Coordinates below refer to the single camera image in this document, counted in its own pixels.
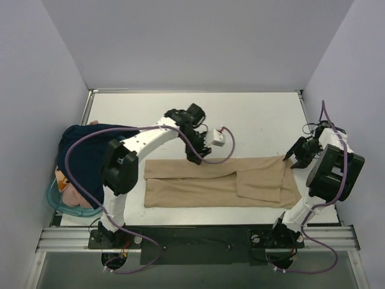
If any teal plastic basket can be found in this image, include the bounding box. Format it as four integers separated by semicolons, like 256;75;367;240
46;178;102;217

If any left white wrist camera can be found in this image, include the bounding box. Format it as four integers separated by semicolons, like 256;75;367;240
210;128;226;147

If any navy blue t shirt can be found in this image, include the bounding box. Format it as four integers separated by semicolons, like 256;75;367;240
57;123;139;203

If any aluminium frame rail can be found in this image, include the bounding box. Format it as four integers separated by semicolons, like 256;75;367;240
35;226;360;253

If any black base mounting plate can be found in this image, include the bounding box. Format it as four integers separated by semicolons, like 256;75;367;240
88;225;304;268

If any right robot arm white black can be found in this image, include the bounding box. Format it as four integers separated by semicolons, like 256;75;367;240
268;120;365;246

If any beige t shirt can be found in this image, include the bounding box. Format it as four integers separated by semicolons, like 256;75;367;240
144;156;301;209

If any pink patterned t shirt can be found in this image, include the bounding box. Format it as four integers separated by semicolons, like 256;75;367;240
55;120;99;208

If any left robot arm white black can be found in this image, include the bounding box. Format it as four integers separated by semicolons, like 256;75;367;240
98;104;211;248

